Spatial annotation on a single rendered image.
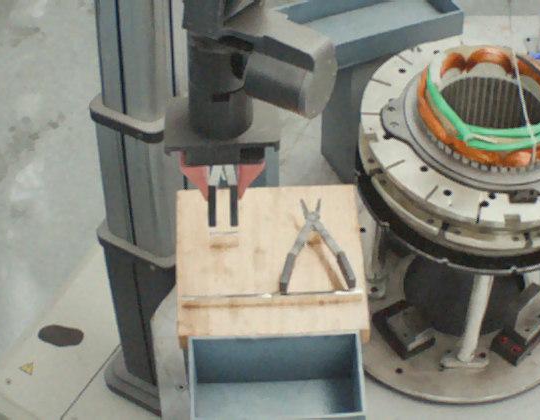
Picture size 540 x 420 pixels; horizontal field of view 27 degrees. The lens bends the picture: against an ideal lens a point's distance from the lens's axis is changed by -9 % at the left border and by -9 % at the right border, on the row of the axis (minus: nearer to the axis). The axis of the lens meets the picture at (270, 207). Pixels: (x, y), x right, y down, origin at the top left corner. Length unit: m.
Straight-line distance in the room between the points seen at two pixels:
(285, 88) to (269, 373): 0.37
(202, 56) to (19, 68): 2.26
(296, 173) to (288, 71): 0.77
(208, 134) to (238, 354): 0.25
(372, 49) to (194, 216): 0.38
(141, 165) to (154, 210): 0.08
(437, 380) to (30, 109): 1.85
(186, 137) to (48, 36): 2.29
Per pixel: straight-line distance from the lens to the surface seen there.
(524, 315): 1.49
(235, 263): 1.24
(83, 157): 2.92
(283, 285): 1.19
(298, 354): 1.20
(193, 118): 1.06
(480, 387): 1.48
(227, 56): 0.99
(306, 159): 1.75
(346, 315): 1.20
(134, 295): 1.89
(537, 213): 1.28
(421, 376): 1.48
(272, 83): 0.97
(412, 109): 1.36
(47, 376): 2.17
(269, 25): 0.98
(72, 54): 3.25
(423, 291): 1.59
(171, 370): 1.51
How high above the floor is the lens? 2.00
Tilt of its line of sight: 46 degrees down
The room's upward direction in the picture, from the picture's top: straight up
